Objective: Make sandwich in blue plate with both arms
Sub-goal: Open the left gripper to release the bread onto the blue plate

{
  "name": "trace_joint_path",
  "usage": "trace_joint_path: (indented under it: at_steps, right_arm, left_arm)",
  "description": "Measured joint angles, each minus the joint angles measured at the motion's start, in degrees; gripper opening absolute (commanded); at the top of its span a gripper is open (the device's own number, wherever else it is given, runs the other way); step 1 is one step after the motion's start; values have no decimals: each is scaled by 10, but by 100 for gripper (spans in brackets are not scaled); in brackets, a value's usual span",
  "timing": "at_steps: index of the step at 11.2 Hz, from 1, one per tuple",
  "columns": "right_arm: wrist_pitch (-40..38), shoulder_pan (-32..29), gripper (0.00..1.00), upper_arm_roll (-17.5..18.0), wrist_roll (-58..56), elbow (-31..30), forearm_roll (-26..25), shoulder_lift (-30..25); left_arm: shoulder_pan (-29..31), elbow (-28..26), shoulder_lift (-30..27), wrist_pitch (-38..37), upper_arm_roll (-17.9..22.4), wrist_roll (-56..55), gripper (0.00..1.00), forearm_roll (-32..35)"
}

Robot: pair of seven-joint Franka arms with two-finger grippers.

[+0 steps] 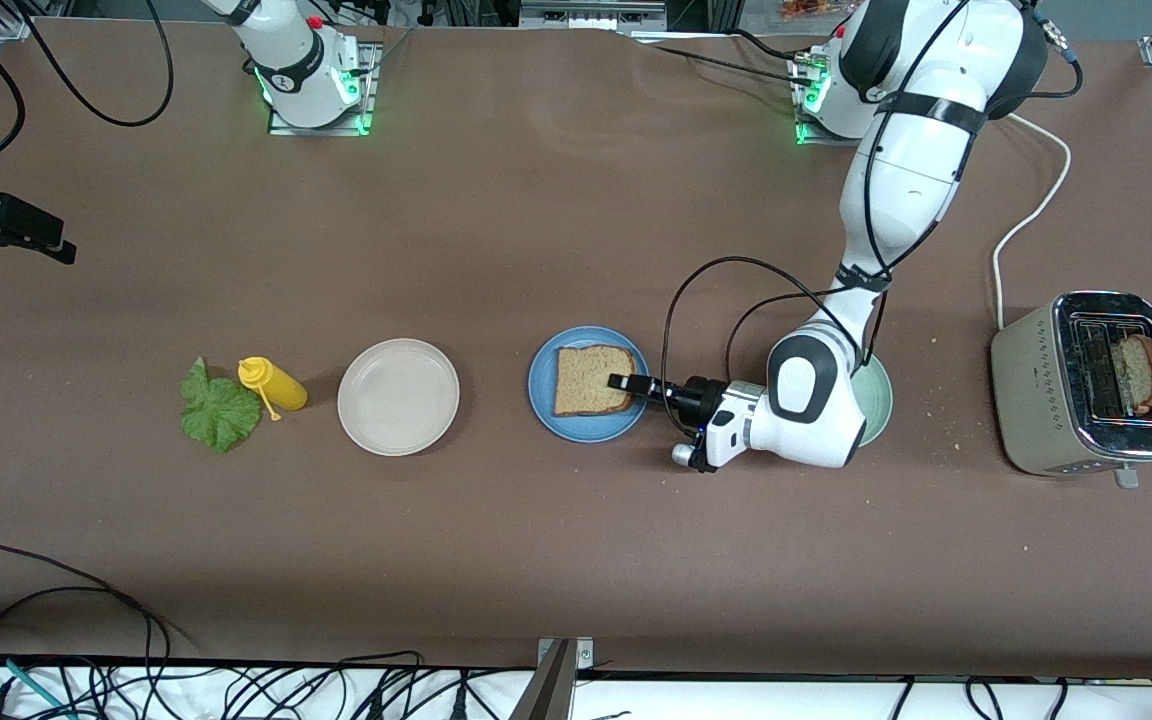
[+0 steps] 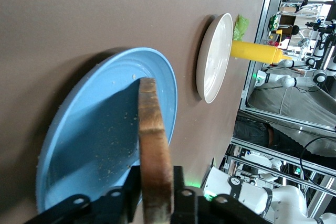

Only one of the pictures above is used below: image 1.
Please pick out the beige round plate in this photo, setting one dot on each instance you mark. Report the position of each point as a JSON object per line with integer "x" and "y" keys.
{"x": 398, "y": 397}

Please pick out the yellow squeeze bottle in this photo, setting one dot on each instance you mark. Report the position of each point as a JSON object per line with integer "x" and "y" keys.
{"x": 281, "y": 385}

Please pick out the beige chrome toaster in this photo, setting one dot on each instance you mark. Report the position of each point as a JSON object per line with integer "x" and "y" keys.
{"x": 1036, "y": 400}

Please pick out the brown bread slice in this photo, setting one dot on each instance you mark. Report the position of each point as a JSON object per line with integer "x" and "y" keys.
{"x": 1141, "y": 375}
{"x": 586, "y": 385}

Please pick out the aluminium camera post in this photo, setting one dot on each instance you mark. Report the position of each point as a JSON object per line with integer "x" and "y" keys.
{"x": 548, "y": 690}

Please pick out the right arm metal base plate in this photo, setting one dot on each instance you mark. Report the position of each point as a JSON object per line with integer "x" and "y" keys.
{"x": 368, "y": 90}

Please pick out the blue round plate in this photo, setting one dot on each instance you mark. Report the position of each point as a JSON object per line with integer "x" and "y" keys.
{"x": 544, "y": 390}

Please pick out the light green round plate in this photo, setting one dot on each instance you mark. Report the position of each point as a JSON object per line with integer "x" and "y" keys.
{"x": 883, "y": 400}

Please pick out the orange snack packet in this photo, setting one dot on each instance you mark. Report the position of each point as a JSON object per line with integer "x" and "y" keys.
{"x": 811, "y": 8}

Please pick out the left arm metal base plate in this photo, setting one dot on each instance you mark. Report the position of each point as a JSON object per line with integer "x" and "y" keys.
{"x": 816, "y": 140}

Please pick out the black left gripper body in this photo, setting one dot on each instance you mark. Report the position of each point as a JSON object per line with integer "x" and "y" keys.
{"x": 701, "y": 395}

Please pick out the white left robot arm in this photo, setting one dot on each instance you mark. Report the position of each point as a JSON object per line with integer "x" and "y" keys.
{"x": 906, "y": 180}

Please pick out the silver metal box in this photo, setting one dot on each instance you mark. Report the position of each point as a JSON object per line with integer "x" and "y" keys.
{"x": 591, "y": 15}

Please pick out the small metal bracket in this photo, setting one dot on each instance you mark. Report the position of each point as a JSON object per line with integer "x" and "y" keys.
{"x": 584, "y": 655}

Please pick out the green lettuce leaf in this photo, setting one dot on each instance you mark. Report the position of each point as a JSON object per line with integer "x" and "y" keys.
{"x": 221, "y": 415}

